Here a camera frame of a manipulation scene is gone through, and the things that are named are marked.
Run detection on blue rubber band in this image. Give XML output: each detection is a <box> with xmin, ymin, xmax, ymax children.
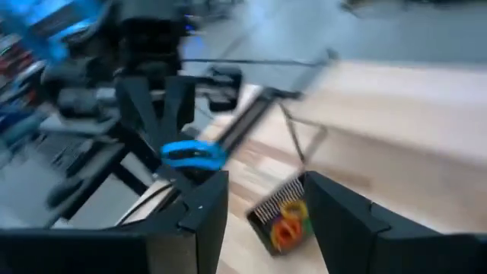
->
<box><xmin>159</xmin><ymin>139</ymin><xmax>229</xmax><ymax>171</ymax></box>

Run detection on computer monitor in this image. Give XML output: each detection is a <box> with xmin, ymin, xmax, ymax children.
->
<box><xmin>0</xmin><ymin>0</ymin><xmax>113</xmax><ymax>62</ymax></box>

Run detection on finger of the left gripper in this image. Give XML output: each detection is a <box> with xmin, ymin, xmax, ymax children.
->
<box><xmin>159</xmin><ymin>75</ymin><xmax>197</xmax><ymax>148</ymax></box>
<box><xmin>115</xmin><ymin>75</ymin><xmax>164</xmax><ymax>151</ymax></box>

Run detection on black slotted plastic basket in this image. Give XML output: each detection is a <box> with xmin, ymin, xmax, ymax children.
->
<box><xmin>245</xmin><ymin>172</ymin><xmax>316</xmax><ymax>257</ymax></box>

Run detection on green coil wrist keychain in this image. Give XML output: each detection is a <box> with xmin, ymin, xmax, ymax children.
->
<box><xmin>301</xmin><ymin>215</ymin><xmax>314</xmax><ymax>237</ymax></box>

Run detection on wooden shelf riser black legs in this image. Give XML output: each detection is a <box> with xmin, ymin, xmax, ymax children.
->
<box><xmin>279</xmin><ymin>48</ymin><xmax>487</xmax><ymax>172</ymax></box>

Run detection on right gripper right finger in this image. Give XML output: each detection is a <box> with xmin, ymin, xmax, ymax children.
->
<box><xmin>303</xmin><ymin>170</ymin><xmax>487</xmax><ymax>274</ymax></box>

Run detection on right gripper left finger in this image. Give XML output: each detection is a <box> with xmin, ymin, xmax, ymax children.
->
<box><xmin>0</xmin><ymin>170</ymin><xmax>230</xmax><ymax>274</ymax></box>

